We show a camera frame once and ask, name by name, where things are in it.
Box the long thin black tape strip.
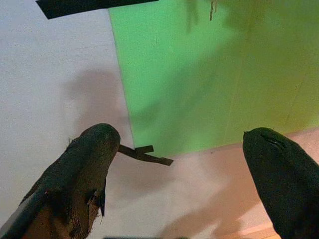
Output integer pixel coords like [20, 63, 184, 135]
[118, 144, 174, 167]

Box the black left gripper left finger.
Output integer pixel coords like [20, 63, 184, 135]
[0, 123, 121, 239]

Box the green wall board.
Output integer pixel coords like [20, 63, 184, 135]
[107, 0, 319, 156]

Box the short black tape strip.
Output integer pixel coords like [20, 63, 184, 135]
[134, 145, 155, 154]

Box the wide black tape strip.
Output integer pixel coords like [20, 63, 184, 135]
[35, 0, 160, 20]

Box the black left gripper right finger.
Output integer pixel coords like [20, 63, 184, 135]
[242, 126, 319, 239]

